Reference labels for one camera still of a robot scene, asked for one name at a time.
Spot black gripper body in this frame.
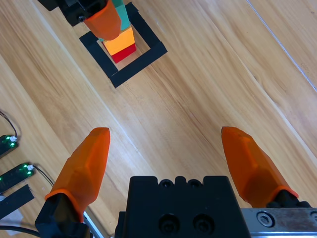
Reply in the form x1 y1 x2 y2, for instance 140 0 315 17
37 0 109 27

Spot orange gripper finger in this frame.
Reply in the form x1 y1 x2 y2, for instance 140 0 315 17
34 127 111 238
220 126 310 209
83 0 122 41

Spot green wooden block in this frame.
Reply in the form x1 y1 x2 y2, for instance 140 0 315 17
98 0 131 42

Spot black tape square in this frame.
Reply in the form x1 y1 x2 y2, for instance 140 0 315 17
79 2 168 89

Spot usb dongle with green light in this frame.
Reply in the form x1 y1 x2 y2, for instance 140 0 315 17
0 162 35 195
0 134 20 159

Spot black tape strip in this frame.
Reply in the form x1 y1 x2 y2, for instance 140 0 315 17
0 184 35 221

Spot white tape piece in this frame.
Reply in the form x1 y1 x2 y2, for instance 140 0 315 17
0 209 24 233

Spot thin black wire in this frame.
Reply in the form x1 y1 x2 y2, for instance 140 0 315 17
31 165 55 186
0 111 18 139

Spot thick black cable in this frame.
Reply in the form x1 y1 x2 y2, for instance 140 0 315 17
0 224 42 236

